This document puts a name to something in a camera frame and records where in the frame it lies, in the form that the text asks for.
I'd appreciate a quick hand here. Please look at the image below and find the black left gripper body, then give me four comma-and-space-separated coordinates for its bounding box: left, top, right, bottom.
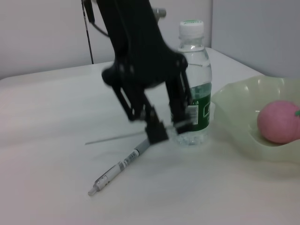
93, 0, 188, 91

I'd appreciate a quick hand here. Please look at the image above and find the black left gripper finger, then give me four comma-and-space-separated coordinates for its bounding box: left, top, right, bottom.
110, 78, 170, 145
165, 71, 195, 135

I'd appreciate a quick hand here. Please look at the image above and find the transparent plastic ruler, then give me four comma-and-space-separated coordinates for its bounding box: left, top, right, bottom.
84, 118, 195, 146

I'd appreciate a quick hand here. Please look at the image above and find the clear bottle with green label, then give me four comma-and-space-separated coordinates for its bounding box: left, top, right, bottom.
170, 20, 213, 146

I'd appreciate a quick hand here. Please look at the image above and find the pink toy peach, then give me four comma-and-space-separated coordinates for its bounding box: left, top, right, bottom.
257, 100, 300, 144

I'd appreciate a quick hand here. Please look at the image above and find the grey transparent pen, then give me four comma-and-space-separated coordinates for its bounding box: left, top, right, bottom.
88, 138, 150, 197

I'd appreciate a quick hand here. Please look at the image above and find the green glass fruit plate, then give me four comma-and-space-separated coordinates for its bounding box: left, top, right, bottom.
210, 75, 300, 163

